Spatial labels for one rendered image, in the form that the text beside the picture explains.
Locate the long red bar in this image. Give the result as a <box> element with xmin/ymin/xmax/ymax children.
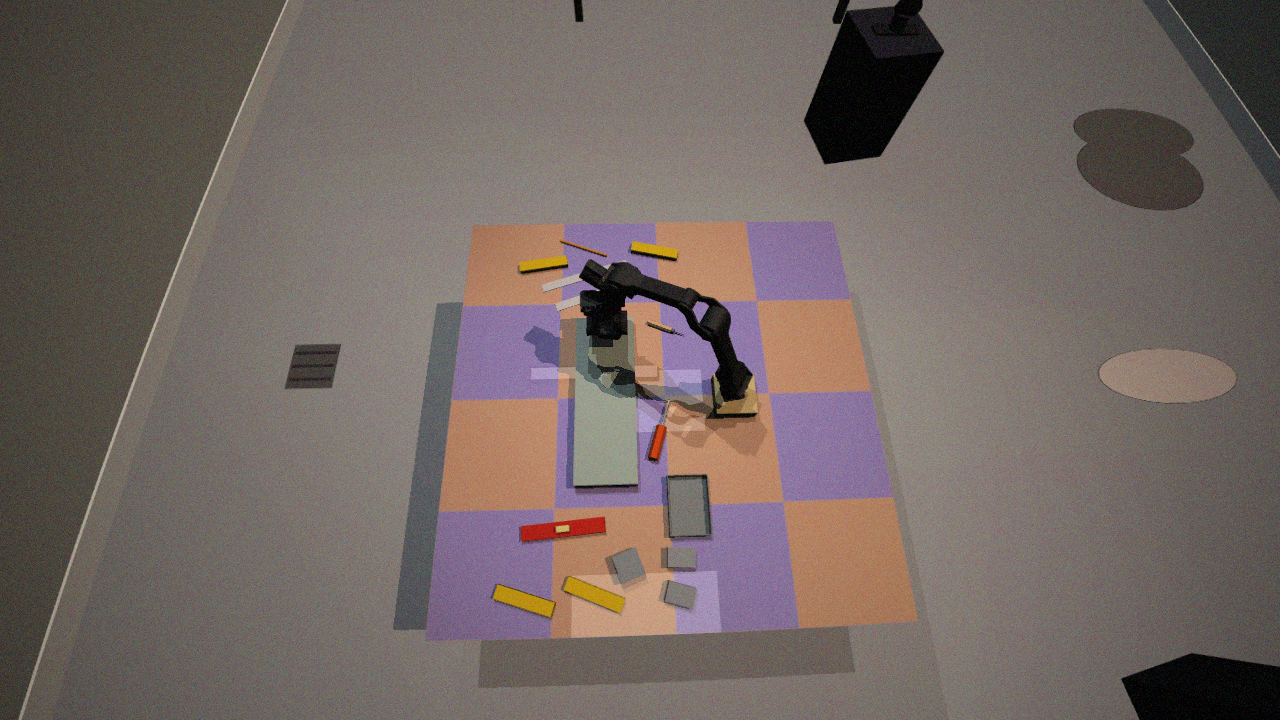
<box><xmin>521</xmin><ymin>516</ymin><xmax>605</xmax><ymax>541</ymax></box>

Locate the red-handled awl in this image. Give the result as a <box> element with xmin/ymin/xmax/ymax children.
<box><xmin>648</xmin><ymin>398</ymin><xmax>669</xmax><ymax>460</ymax></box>

